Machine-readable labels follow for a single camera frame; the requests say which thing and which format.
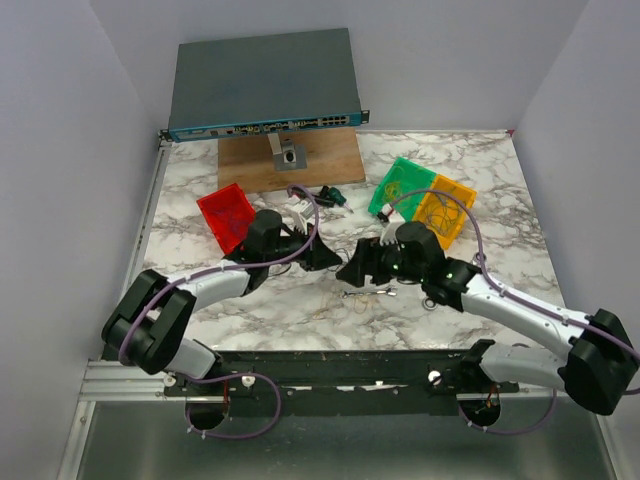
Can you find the green plastic bin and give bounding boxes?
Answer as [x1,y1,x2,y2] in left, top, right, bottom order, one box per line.
[368,157,436,216]

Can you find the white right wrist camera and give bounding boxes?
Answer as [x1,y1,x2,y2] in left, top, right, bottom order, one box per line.
[377,203,405,245]

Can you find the grey metal bracket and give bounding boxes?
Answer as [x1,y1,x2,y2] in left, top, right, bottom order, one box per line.
[267,133,307,172]

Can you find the wooden board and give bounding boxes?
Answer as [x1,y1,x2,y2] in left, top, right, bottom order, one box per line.
[218,128,366,193]

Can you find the silver ratchet wrench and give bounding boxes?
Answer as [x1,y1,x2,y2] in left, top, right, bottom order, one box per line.
[422,297,438,311]

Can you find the yellow plastic bin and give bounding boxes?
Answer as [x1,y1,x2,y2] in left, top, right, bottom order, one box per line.
[412,175,477,250]

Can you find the blue network switch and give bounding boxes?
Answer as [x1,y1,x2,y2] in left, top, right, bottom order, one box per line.
[162,28,370,143]

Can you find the red plastic bin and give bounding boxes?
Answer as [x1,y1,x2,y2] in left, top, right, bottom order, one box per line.
[196,183,256,254]

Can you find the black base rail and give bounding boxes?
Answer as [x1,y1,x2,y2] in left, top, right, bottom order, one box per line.
[164,342,519,418]

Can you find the green handled screwdriver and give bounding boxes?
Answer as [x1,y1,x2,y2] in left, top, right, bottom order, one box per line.
[320,185,353,213]

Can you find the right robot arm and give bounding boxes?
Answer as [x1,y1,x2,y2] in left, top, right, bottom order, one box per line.
[336,222,639,415]

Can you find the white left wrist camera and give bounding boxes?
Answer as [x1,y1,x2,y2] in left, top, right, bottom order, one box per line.
[285,194,318,235]

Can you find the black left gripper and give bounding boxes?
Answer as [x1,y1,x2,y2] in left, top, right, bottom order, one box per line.
[265,223,342,272]

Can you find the silver open-end wrench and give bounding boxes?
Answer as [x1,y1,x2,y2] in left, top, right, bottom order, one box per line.
[341,286,397,298]

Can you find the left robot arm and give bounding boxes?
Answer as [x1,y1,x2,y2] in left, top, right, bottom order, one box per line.
[101,210,342,395]

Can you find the aluminium frame rail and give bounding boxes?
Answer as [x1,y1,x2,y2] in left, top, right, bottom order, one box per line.
[79,361,165,402]

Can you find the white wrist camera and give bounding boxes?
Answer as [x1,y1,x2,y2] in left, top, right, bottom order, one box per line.
[285,194,318,235]
[377,203,405,245]

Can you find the black cylindrical tool handle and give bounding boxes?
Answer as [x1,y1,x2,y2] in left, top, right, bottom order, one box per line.
[314,196,335,208]

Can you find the blue wires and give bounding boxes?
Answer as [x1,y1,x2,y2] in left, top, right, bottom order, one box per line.
[422,187,469,239]

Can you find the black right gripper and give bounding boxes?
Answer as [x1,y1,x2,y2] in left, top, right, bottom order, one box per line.
[336,234,426,287]

